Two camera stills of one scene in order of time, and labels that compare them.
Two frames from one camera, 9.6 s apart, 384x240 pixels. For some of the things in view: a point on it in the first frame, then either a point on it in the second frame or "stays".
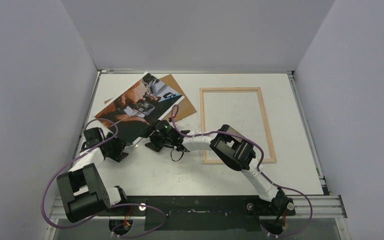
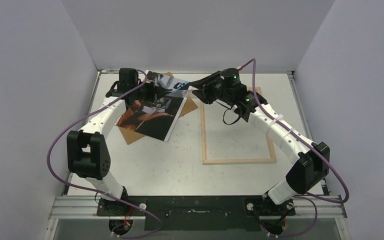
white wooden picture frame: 235,89 stays
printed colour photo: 144,102 stays
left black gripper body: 115,147 -> 147,92
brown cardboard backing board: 183,108 -> 130,135
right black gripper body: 155,142 -> 208,88
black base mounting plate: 202,213 stays
